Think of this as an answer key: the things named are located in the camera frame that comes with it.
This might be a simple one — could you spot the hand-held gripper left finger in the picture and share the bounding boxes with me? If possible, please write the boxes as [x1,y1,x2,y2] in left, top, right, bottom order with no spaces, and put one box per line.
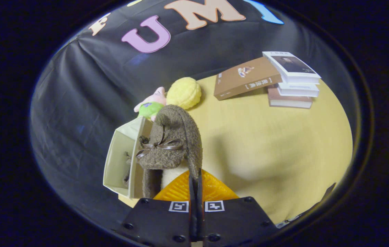
[117,168,197,247]

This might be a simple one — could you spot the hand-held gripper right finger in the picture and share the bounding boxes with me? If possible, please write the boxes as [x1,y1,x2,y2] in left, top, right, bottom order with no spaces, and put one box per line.
[197,168,278,247]

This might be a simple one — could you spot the beige storage box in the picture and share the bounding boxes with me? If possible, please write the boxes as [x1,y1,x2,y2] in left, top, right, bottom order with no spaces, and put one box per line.
[103,117,154,200]

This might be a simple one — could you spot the pink and green plush toy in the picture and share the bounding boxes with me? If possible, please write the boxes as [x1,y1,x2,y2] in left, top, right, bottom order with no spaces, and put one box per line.
[133,86,168,121]

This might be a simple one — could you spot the pinkish brown book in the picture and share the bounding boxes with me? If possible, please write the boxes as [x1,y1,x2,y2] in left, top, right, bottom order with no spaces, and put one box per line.
[267,86,313,109]

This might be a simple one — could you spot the yellow plush ball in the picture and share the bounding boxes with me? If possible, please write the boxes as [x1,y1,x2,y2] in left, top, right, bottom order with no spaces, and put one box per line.
[166,77,202,110]

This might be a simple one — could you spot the brown cover book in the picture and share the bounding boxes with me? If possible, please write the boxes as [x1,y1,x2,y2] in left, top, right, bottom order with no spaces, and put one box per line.
[214,57,283,101]

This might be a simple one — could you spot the plain white book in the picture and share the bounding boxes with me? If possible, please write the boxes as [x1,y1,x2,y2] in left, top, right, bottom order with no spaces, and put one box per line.
[277,82,320,98]

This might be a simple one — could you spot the white portrait cover book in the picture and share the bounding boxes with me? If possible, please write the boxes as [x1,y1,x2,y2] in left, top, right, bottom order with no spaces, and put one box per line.
[262,51,322,85]

